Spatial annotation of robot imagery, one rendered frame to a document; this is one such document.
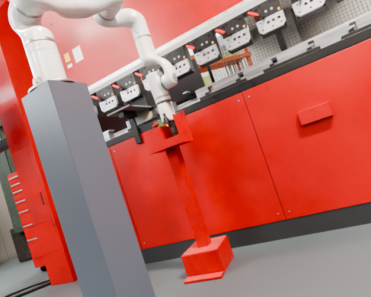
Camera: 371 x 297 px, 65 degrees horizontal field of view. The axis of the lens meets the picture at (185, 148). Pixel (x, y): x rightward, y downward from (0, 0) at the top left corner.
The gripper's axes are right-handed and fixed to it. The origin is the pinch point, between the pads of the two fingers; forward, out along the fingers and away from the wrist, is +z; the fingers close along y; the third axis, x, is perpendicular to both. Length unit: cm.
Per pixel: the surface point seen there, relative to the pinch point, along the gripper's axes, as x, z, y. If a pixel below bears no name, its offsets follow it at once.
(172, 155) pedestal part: -5.1, 11.9, 2.3
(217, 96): 22.1, -9.6, -23.2
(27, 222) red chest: -200, 28, -52
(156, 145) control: -9.3, 4.4, 6.7
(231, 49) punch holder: 37, -33, -35
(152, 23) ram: -6, -71, -40
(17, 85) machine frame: -121, -77, -27
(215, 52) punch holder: 27, -36, -36
